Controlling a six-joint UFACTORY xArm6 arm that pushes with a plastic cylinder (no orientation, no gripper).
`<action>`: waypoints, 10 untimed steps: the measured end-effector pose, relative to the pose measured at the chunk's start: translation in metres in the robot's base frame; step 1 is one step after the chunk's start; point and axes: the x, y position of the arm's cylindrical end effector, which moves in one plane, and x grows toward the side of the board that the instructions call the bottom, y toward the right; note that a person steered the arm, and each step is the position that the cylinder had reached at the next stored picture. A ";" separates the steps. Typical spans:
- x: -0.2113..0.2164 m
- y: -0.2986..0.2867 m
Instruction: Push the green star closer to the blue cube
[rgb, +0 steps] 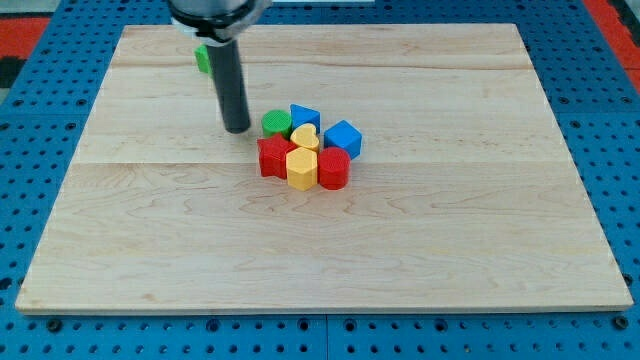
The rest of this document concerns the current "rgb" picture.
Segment green star block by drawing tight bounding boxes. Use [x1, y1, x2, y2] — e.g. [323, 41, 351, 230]
[194, 45, 211, 74]

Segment green cylinder block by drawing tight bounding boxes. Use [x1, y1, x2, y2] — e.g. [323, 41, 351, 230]
[261, 109, 292, 140]

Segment red cylinder block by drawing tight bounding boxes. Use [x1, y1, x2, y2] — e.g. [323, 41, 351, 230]
[318, 147, 351, 190]

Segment yellow heart block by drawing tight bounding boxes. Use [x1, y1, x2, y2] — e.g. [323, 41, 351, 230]
[290, 123, 320, 152]

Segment yellow hexagon block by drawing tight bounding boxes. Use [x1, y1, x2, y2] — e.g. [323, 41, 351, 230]
[286, 148, 318, 191]

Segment blue triangle block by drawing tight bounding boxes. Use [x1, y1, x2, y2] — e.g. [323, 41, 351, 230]
[290, 104, 321, 134]

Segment red star block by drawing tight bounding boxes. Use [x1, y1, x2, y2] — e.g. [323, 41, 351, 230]
[257, 133, 297, 180]

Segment blue cube block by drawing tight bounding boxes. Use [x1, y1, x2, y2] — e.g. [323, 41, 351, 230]
[324, 120, 363, 160]

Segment light wooden board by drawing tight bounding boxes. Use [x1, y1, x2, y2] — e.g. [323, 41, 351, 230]
[15, 23, 633, 315]

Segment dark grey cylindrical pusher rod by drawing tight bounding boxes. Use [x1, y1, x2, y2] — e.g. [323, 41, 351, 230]
[206, 41, 251, 134]

